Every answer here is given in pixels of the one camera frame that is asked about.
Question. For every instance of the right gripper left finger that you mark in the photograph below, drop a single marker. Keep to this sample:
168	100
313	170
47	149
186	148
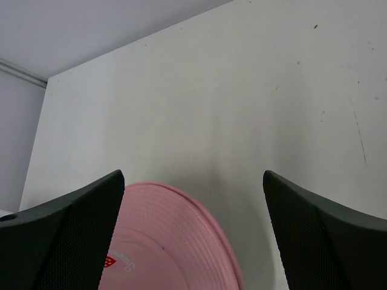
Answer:
62	243

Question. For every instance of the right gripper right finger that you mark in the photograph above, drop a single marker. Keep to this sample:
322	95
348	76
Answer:
323	244

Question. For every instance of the pink bucket hat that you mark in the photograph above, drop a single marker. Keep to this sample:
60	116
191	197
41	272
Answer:
164	239

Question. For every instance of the left aluminium frame post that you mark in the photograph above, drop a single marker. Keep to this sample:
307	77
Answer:
23	74

